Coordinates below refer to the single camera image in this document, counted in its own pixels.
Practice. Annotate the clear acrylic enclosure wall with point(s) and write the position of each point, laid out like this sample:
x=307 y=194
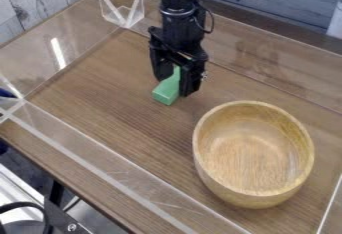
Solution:
x=86 y=123

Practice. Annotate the light wooden bowl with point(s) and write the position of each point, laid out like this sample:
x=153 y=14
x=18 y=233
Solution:
x=253 y=153

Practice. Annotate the black metal bracket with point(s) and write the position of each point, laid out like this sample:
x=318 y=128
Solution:
x=60 y=222

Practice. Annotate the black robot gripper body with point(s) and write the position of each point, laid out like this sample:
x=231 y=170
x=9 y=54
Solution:
x=176 y=40

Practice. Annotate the green rectangular block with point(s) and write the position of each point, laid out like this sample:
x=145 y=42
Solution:
x=165 y=92

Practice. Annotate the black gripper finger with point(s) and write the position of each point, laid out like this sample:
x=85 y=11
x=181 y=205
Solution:
x=161 y=61
x=191 y=75

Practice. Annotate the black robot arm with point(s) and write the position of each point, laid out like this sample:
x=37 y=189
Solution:
x=183 y=4

